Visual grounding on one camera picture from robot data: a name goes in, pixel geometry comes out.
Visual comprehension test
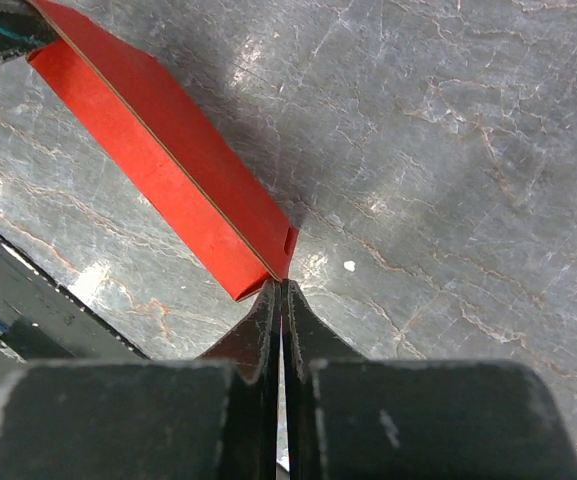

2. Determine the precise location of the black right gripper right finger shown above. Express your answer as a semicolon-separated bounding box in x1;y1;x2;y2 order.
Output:
281;281;577;479

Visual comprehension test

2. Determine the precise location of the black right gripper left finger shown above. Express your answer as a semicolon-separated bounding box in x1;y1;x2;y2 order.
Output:
0;281;281;479

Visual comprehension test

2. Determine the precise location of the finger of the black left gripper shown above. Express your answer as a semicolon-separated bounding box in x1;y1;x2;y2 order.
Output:
0;1;58;65

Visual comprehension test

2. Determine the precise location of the red paper box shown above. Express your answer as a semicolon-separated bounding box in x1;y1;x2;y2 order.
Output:
28;1;298;301

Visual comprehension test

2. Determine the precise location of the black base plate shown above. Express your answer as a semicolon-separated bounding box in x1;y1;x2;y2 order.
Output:
0;234;146;383

